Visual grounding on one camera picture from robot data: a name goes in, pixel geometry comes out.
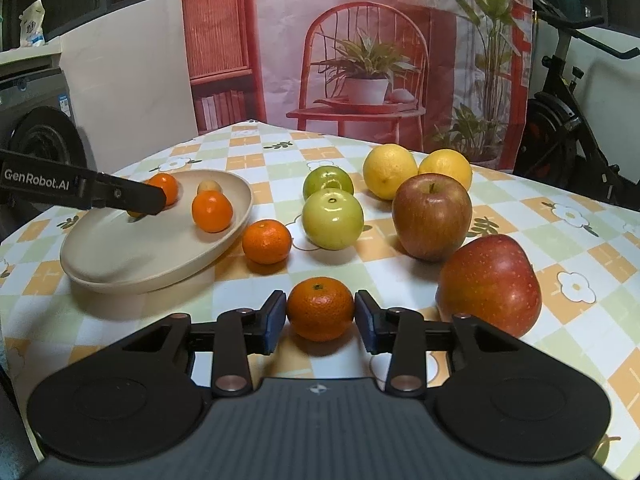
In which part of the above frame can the black exercise bike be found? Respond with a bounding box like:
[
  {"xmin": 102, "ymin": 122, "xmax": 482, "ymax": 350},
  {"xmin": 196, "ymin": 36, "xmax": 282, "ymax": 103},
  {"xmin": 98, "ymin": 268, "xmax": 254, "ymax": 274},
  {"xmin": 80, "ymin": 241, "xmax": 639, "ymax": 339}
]
[{"xmin": 514, "ymin": 0, "xmax": 640, "ymax": 206}]

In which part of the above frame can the pink printed backdrop cloth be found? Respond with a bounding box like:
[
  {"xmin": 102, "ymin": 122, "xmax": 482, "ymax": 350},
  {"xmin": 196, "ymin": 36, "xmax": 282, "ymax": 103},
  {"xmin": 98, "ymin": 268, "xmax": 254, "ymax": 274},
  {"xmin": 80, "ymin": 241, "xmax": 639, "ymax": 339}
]
[{"xmin": 181, "ymin": 0, "xmax": 536, "ymax": 171}]

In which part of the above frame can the large dark red apple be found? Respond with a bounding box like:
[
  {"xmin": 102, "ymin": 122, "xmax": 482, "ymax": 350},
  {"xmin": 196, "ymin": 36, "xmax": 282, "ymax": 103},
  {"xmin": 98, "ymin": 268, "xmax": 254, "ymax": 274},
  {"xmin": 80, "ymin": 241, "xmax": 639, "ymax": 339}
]
[{"xmin": 436, "ymin": 234, "xmax": 543, "ymax": 339}]

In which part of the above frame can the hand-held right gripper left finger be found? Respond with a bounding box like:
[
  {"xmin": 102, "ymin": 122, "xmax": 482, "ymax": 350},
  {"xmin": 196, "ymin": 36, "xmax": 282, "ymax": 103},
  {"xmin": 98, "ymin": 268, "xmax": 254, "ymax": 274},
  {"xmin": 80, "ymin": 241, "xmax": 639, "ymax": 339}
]
[{"xmin": 122, "ymin": 290, "xmax": 288, "ymax": 396}]

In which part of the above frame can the yellow lemon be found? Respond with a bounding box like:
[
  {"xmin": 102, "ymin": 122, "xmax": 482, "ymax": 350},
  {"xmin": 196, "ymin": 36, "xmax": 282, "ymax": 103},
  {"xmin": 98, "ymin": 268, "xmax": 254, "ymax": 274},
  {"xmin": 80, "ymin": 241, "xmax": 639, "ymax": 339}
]
[
  {"xmin": 418, "ymin": 149, "xmax": 473, "ymax": 192},
  {"xmin": 362, "ymin": 143, "xmax": 419, "ymax": 201}
]

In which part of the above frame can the white detergent bag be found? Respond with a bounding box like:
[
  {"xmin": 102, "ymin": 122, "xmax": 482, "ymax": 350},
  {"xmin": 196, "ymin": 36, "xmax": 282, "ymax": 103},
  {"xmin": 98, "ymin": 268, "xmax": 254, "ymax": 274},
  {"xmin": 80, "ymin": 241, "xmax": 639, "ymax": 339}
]
[{"xmin": 19, "ymin": 0, "xmax": 47, "ymax": 48}]

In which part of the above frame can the green apple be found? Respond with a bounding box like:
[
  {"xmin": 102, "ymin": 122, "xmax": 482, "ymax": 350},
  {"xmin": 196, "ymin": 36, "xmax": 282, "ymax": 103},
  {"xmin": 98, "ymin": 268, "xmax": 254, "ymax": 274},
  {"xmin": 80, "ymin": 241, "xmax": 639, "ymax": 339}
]
[
  {"xmin": 303, "ymin": 166, "xmax": 355, "ymax": 200},
  {"xmin": 301, "ymin": 188, "xmax": 365, "ymax": 251}
]

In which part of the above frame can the checkered floral tablecloth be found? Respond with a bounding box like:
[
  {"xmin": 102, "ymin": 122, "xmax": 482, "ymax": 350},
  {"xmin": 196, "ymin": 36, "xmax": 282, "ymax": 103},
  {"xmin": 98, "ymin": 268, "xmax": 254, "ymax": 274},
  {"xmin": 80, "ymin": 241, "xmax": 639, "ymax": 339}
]
[{"xmin": 0, "ymin": 119, "xmax": 640, "ymax": 476}]

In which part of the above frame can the beige round plate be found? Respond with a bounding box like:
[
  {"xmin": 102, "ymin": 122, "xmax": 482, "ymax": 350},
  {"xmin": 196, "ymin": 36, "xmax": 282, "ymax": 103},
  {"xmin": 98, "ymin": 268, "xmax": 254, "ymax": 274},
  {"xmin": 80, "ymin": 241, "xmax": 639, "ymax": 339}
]
[{"xmin": 59, "ymin": 169, "xmax": 253, "ymax": 295}]

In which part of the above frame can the grey washing machine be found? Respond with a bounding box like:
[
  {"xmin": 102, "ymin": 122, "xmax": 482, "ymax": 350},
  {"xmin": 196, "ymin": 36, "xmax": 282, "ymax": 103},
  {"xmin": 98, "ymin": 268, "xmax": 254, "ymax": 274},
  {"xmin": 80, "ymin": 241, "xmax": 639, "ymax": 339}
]
[{"xmin": 0, "ymin": 52, "xmax": 98, "ymax": 243}]

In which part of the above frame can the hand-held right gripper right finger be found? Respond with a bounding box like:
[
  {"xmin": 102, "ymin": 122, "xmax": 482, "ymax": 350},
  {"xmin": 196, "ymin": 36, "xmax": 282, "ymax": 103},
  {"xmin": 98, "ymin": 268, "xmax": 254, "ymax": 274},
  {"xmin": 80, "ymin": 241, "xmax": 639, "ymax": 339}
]
[{"xmin": 354, "ymin": 290, "xmax": 521, "ymax": 396}]

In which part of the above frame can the brownish red apple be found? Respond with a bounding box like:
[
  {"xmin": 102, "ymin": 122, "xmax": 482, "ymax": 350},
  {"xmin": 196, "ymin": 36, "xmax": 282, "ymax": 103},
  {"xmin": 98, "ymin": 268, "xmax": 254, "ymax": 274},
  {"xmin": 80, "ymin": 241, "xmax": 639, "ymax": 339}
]
[{"xmin": 391, "ymin": 173, "xmax": 473, "ymax": 262}]

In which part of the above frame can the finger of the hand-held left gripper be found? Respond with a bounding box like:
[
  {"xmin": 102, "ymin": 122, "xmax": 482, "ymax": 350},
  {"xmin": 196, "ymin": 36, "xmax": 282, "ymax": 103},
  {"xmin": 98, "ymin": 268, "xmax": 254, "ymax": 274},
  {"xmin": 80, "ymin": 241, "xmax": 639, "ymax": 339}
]
[{"xmin": 92, "ymin": 172, "xmax": 167, "ymax": 217}]

